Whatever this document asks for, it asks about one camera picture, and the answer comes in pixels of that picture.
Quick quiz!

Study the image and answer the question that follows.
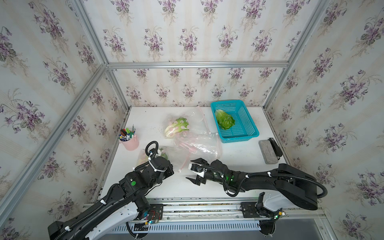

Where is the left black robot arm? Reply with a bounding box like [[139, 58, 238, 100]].
[[48, 141, 174, 240]]

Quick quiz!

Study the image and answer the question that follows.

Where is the grey whiteboard eraser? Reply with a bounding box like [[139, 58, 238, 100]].
[[259, 138, 283, 165]]

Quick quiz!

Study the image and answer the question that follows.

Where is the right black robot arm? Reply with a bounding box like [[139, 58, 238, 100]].
[[188, 158, 328, 236]]

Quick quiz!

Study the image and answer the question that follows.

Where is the teal plastic basket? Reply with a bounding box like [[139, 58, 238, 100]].
[[211, 100, 260, 143]]

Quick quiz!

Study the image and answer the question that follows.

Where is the bagged cabbage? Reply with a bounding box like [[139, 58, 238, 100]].
[[164, 117, 189, 138], [139, 148, 169, 163]]

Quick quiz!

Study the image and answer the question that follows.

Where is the pink pen cup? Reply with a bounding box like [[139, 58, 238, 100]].
[[119, 135, 140, 151]]

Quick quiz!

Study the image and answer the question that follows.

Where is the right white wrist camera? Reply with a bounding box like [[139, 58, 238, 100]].
[[188, 164, 206, 178]]

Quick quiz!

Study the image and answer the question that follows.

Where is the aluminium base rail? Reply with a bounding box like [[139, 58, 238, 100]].
[[74, 197, 328, 225]]

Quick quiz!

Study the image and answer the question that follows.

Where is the near bagged cabbage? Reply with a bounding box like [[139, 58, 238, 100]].
[[139, 148, 169, 163]]

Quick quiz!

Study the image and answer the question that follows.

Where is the coloured pens bundle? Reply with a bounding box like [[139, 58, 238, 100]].
[[119, 125, 136, 142]]

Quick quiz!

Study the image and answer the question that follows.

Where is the clear zip-top bag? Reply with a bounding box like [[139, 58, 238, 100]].
[[164, 107, 215, 139], [174, 131, 222, 163], [133, 144, 189, 173]]

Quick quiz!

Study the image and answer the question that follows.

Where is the green chinese cabbage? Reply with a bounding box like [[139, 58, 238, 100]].
[[215, 110, 236, 130]]

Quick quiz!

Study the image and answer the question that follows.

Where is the far bagged cabbage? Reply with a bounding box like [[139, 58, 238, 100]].
[[164, 117, 189, 138]]

